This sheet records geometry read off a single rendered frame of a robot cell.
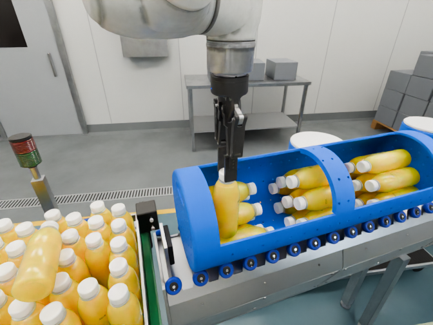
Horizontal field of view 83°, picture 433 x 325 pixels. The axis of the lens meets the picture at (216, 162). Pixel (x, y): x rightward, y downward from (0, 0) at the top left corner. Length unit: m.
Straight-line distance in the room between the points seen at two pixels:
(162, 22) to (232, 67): 0.16
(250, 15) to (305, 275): 0.76
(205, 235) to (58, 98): 3.96
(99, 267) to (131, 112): 3.59
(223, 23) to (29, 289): 0.60
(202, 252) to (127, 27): 0.47
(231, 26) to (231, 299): 0.71
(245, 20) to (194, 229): 0.42
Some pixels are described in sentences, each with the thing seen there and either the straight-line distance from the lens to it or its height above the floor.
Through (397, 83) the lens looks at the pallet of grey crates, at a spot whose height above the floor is 0.77.
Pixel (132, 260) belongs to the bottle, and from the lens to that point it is 0.72.
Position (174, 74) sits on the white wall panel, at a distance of 4.00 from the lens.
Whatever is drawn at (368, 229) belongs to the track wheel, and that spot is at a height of 0.96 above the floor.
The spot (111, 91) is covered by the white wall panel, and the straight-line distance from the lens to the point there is 4.17.
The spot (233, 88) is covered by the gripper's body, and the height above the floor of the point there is 1.47.
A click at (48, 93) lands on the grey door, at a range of 4.42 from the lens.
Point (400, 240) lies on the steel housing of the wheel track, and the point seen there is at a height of 0.86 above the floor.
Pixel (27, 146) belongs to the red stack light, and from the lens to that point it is 0.98.
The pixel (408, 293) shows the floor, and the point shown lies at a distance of 2.26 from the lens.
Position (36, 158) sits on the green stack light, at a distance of 1.01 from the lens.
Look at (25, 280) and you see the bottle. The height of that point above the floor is 1.16.
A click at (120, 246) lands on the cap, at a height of 1.09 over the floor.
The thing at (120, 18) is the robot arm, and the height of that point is 1.58.
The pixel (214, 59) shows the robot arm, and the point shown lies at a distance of 0.47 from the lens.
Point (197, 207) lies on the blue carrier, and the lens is 0.58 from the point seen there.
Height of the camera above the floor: 1.58
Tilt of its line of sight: 30 degrees down
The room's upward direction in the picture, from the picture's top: straight up
